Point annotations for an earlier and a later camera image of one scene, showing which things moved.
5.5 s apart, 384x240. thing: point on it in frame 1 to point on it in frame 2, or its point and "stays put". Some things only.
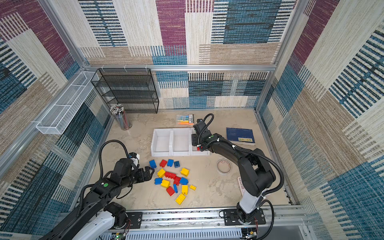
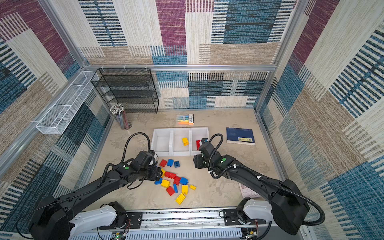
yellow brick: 185,172 to 185,141
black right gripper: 194,139 to 197,160
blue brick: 184,181 stays put
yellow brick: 165,183 stays put
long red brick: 170,175 stays put
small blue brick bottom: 175,188 stays put
